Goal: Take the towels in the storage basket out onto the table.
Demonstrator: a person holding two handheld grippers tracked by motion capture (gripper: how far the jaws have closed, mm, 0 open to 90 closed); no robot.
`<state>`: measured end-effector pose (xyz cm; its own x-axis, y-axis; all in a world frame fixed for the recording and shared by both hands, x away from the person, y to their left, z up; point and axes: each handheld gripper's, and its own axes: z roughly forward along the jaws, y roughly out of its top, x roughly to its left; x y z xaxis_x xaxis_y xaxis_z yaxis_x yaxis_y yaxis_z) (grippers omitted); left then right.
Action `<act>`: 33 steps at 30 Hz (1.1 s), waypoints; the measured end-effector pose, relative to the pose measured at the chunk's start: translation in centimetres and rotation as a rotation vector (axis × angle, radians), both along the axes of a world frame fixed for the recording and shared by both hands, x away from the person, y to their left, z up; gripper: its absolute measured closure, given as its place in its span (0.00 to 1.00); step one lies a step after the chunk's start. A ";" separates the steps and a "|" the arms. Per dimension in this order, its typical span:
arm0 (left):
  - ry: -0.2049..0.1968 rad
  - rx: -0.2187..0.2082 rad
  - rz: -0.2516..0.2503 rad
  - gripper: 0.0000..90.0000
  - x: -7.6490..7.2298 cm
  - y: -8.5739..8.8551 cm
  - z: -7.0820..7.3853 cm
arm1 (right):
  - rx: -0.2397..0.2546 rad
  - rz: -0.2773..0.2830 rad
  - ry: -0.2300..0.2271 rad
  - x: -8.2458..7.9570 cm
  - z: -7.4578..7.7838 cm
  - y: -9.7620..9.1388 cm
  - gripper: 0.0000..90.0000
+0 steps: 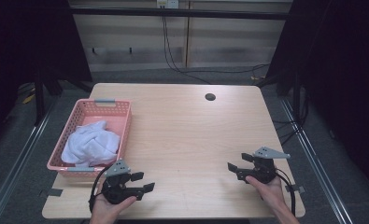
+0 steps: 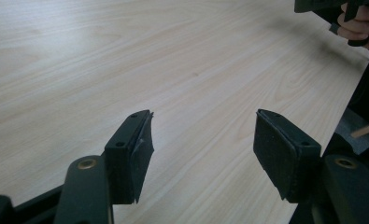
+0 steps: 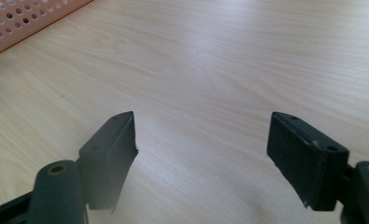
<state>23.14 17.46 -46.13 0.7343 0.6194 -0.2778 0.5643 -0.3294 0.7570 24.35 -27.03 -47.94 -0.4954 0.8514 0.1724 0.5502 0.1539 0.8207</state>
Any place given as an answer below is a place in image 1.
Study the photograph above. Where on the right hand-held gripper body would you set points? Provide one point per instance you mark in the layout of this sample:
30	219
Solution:
264	169

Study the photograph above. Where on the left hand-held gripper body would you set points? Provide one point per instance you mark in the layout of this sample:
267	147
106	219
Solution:
115	186

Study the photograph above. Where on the white printed towel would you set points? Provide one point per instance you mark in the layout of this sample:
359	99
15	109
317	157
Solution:
90	144

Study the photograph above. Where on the pink perforated plastic basket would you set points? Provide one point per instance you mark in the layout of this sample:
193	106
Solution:
123	119

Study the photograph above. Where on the person's right hand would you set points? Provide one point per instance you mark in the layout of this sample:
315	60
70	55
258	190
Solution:
271	193

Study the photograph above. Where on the person's left hand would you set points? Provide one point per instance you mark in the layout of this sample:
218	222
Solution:
106	211

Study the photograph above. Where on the grey tape piece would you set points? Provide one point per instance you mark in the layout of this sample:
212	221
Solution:
52	192
295	188

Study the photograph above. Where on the dark round table grommet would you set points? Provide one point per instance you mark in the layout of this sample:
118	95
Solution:
210	96

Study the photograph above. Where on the dark curtain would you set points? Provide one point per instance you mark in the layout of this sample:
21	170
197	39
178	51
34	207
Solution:
26	40
337	77

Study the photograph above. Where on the yellow floor object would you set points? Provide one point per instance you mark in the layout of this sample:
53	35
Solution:
28	99

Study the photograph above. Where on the metal floor rail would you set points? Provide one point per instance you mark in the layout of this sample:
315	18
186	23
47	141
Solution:
15	168
316	161

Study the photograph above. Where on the black stand post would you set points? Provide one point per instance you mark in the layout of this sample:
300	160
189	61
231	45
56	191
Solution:
39	99

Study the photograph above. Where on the black horizontal frame bar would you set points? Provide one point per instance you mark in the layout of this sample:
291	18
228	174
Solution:
179	13

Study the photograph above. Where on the white wall socket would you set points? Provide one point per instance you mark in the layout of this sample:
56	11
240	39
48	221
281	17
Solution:
167	3

